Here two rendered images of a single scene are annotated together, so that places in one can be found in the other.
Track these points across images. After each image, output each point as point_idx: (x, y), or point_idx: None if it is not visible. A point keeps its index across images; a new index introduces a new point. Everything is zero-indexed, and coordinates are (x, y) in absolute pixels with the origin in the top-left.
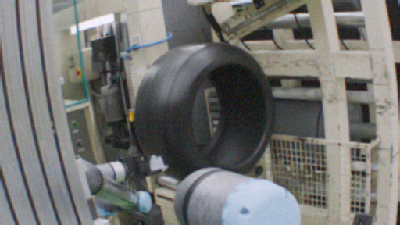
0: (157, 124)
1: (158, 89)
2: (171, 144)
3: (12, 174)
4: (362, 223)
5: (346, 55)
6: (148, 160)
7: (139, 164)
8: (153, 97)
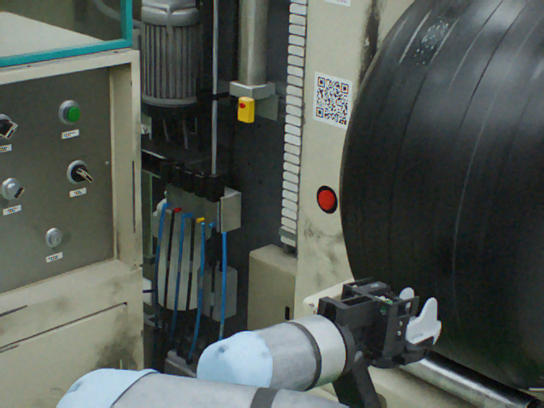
0: (457, 203)
1: (479, 91)
2: (493, 272)
3: None
4: None
5: None
6: (410, 315)
7: (388, 329)
8: (452, 112)
